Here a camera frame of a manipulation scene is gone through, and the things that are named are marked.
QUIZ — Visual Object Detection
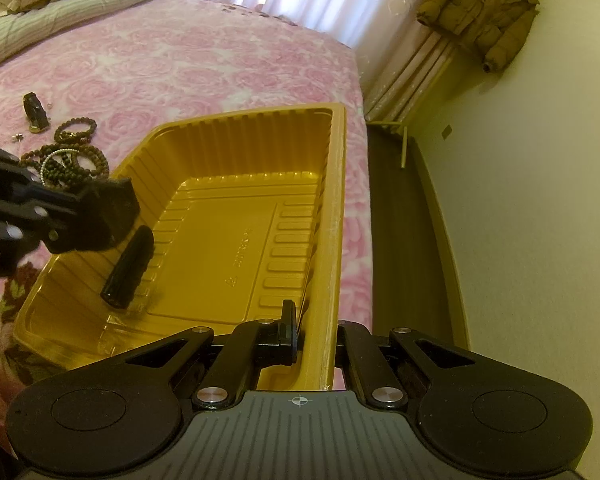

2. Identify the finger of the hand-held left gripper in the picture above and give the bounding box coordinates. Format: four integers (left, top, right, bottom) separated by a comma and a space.
16, 176, 142, 256

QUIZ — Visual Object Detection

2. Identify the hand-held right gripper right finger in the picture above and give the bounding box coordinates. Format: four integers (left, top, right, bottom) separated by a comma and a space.
335, 320, 485, 411

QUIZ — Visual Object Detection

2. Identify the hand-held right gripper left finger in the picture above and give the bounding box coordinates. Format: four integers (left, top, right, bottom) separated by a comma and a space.
112, 300, 301, 411

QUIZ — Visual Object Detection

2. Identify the black cylindrical case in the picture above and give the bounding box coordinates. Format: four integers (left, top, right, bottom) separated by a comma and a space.
100, 226, 154, 311

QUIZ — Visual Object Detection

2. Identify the brown bead bracelet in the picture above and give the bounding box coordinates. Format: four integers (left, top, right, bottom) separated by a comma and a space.
54, 117, 97, 144

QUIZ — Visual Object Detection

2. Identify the yellow plastic tray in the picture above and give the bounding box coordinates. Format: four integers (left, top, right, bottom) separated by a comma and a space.
12, 102, 348, 392

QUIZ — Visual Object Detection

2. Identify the black ornament with gold base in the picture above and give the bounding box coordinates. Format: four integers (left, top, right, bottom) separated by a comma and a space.
22, 92, 51, 134

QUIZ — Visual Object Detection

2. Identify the pink rose blanket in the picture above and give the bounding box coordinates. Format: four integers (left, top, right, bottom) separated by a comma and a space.
0, 0, 377, 456

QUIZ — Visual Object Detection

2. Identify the green striped quilt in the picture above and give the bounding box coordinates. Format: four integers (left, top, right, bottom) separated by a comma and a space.
0, 0, 187, 77

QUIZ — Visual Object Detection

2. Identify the brown puffer jacket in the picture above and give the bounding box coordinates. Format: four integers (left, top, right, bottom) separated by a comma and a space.
416, 0, 540, 74

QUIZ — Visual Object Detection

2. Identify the long dark bead necklace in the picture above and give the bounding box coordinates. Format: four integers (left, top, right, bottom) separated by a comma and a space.
19, 143, 112, 192

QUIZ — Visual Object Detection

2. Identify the silver bead bracelet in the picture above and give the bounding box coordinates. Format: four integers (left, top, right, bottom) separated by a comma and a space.
40, 149, 82, 186

